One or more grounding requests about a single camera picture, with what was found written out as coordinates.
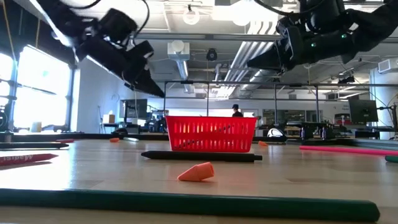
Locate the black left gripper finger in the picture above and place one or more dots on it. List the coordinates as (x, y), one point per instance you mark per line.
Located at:
(140, 89)
(146, 81)

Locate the orange cap eraser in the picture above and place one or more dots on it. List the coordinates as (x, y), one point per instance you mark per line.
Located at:
(263, 143)
(114, 140)
(197, 172)

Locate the pink pencil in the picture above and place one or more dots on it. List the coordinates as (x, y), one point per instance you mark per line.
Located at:
(348, 150)

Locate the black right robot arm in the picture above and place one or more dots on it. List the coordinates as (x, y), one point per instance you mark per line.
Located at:
(373, 28)

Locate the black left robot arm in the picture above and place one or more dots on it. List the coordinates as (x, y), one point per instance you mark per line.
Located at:
(62, 18)

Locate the black monitor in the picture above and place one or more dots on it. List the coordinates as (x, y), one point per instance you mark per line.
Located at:
(362, 110)
(133, 108)

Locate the black pipe rack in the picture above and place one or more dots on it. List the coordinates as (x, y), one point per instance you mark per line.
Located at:
(248, 84)

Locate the cardboard box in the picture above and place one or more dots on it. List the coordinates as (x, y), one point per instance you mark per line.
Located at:
(109, 119)

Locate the white ventilation unit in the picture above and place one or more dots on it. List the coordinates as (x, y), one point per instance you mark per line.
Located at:
(178, 49)

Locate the light green pen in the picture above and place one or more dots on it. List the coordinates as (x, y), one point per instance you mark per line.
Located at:
(130, 139)

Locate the person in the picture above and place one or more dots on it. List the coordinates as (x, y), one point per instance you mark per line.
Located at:
(237, 112)

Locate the red plastic bin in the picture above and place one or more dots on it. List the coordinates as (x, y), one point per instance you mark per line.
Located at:
(211, 133)

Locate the beige container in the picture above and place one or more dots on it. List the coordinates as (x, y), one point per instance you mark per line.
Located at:
(36, 127)

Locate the dark green pencil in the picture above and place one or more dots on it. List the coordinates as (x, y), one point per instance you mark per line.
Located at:
(186, 205)

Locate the red crayon with white print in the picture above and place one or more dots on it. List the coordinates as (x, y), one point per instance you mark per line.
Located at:
(25, 158)

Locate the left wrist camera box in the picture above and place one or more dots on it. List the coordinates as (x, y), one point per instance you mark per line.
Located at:
(118, 25)

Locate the black ceiling camera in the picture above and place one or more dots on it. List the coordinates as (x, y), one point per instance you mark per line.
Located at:
(211, 55)

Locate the white wall vent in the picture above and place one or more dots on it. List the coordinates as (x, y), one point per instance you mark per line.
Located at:
(387, 66)

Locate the black metal frame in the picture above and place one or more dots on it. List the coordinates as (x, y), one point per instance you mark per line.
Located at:
(46, 137)

